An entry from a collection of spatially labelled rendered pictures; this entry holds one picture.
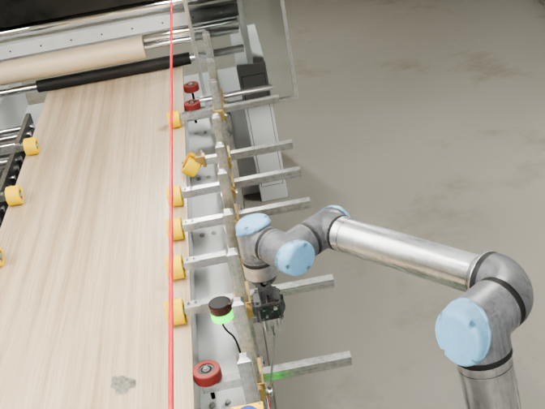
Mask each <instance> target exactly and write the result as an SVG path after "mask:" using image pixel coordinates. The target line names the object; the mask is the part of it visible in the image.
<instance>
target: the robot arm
mask: <svg viewBox="0 0 545 409"><path fill-rule="evenodd" d="M270 222H271V220H270V219H269V217H268V216H267V215H266V214H263V213H253V214H250V215H247V216H245V217H243V218H241V219H240V220H239V221H238V222H237V223H236V226H235V229H236V236H237V238H238V245H239V250H240V254H241V257H242V267H243V271H244V274H245V278H246V279H247V280H248V281H250V283H251V284H252V285H254V286H255V287H257V288H258V289H255V290H254V292H253V293H252V297H253V300H251V306H252V311H253V314H254V315H255V316H256V317H257V321H258V322H259V320H260V324H261V325H262V326H263V327H264V328H265V332H266V334H268V333H270V334H271V335H276V334H277V332H278V331H280V332H281V323H282V317H284V315H283V313H284V311H285V301H284V299H283V297H284V296H283V295H280V293H279V292H280V289H279V288H277V287H276V286H271V284H273V282H274V281H275V279H276V277H277V273H278V271H279V270H280V271H281V272H282V273H286V274H289V275H291V276H299V275H302V274H304V273H306V272H307V271H308V270H309V268H310V267H311V266H312V264H313V262H314V259H315V256H317V255H318V254H320V253H321V252H322V251H324V250H326V249H327V248H330V249H332V250H335V251H338V252H345V253H348V254H350V255H353V256H357V257H360V258H363V259H365V260H369V261H372V262H375V263H377V264H380V265H384V266H387V267H389V268H392V269H396V270H399V271H402V272H404V273H408V274H411V275H414V276H416V277H419V278H423V279H426V280H429V281H432V282H436V283H439V284H441V285H444V286H448V287H451V288H453V289H456V290H459V291H463V292H465V293H464V294H462V295H461V296H460V297H458V298H457V299H455V300H453V301H452V302H451V303H449V304H448V305H447V307H446V308H445V309H444V310H443V311H442V312H441V313H440V314H439V316H438V317H437V319H436V327H435V332H436V340H437V342H438V344H439V346H440V349H444V354H445V355H446V356H447V357H448V358H449V359H450V360H451V361H453V362H454V363H455V364H456V365H457V371H458V375H459V379H460V382H461V389H462V393H463V398H464V401H465V405H466V409H522V404H521V397H520V393H519V388H518V383H517V375H516V371H515V367H514V362H513V347H512V342H511V337H510V336H511V333H512V332H513V331H514V330H515V329H516V328H517V327H519V326H520V325H521V324H522V323H523V322H524V321H525V320H526V319H527V318H528V316H529V315H530V312H531V310H532V307H533V302H534V291H533V287H532V284H531V281H530V279H529V277H528V275H527V274H526V271H525V270H524V269H523V268H522V267H521V266H520V265H519V264H518V263H517V262H516V261H515V260H513V259H512V258H510V257H509V256H506V255H504V254H501V253H498V252H493V251H489V252H484V253H483V254H482V255H481V256H480V255H478V254H474V253H472V252H467V251H463V250H461V249H457V248H452V247H450V246H446V245H443V244H440V243H435V242H432V241H429V240H426V239H421V238H418V237H415V236H412V235H407V234H404V233H401V232H398V231H395V230H390V229H387V228H383V227H381V226H376V225H372V224H369V223H366V222H361V221H358V220H355V219H352V218H351V217H350V215H349V214H348V213H347V212H346V211H345V210H344V209H343V208H342V207H340V206H338V205H329V206H328V207H325V208H323V209H321V210H320V211H319V212H318V213H316V214H314V215H313V216H311V217H309V218H308V219H307V220H305V221H303V222H301V223H299V224H298V225H296V226H295V227H293V228H291V229H290V230H288V231H286V232H284V231H282V230H278V229H277V228H275V227H272V226H271V224H270ZM270 320H273V325H270Z"/></svg>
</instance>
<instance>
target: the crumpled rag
mask: <svg viewBox="0 0 545 409"><path fill-rule="evenodd" d="M135 382H136V380H135V379H133V378H126V377H125V376H119V377H116V376H112V379H111V385H110V387H112V388H115V393H116V395H120V394H127V392H128V390H129V389H130V388H134V387H136V383H135Z"/></svg>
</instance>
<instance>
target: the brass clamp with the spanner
mask: <svg viewBox="0 0 545 409"><path fill-rule="evenodd" d="M257 361H258V365H259V370H260V377H261V382H258V383H257V385H258V389H259V392H260V400H261V402H263V401H264V400H265V399H266V397H267V394H266V390H265V381H264V374H263V369H262V367H263V366H262V362H261V358H260V357H259V358H257Z"/></svg>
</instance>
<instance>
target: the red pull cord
mask: <svg viewBox="0 0 545 409"><path fill-rule="evenodd" d="M168 409H174V225H173V0H170V225H169V376H168Z"/></svg>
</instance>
